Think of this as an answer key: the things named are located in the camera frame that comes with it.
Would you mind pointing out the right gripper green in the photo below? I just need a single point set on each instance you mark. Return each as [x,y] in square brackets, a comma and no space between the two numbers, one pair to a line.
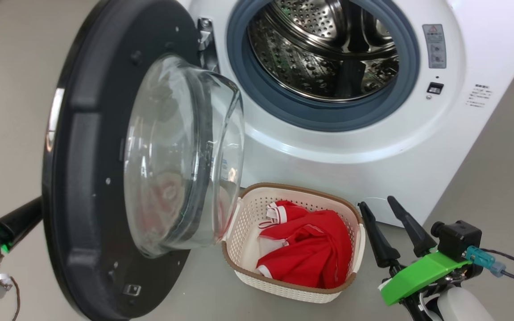
[422,274]

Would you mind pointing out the red garment with white trim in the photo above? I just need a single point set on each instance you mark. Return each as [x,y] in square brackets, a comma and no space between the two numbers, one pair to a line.
[319,249]

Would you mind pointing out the black round glass washer door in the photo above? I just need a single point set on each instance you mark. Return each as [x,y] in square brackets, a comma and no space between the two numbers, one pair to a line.
[92,156]

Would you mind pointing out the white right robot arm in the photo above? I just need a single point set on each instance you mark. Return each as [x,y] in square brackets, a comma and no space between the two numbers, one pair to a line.
[460,307]

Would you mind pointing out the white front-load washing machine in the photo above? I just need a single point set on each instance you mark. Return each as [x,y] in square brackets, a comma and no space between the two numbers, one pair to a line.
[417,156]

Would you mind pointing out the cream perforated laundry basket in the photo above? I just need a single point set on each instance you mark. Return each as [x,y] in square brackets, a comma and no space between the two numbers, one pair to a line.
[248,223]

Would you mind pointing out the black door latch slot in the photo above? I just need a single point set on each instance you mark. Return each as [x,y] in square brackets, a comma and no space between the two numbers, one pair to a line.
[435,88]

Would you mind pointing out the grey rubber door gasket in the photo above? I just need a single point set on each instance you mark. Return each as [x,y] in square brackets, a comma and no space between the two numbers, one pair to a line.
[248,84]

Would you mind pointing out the silver metal door hinge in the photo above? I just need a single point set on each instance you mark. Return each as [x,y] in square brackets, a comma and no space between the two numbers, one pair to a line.
[205,40]

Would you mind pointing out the round white filter cover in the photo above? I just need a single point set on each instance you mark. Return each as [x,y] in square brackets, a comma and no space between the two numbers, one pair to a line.
[373,203]

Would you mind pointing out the grey warning label sticker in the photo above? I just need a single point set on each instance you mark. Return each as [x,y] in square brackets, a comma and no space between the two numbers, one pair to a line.
[434,47]

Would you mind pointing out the stainless steel perforated drum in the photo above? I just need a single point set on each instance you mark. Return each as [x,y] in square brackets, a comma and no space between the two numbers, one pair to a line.
[301,62]

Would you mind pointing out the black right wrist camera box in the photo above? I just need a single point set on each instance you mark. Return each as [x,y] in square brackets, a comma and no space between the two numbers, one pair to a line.
[460,238]

